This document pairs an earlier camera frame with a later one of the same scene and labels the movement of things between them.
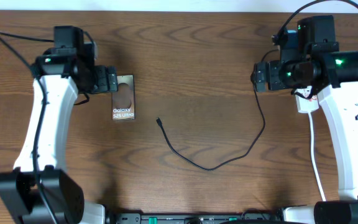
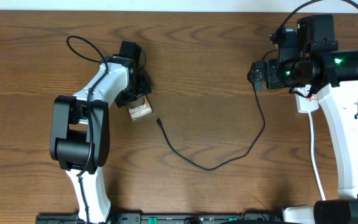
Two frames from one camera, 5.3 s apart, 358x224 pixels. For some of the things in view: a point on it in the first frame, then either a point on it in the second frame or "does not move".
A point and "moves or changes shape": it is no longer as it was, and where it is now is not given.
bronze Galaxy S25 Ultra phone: x=123 y=100 moves or changes shape
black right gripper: x=273 y=68 does not move
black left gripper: x=105 y=79 → x=142 y=90
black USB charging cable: x=159 y=123 does not move
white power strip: x=304 y=104 does not move
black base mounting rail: x=158 y=218 does not move
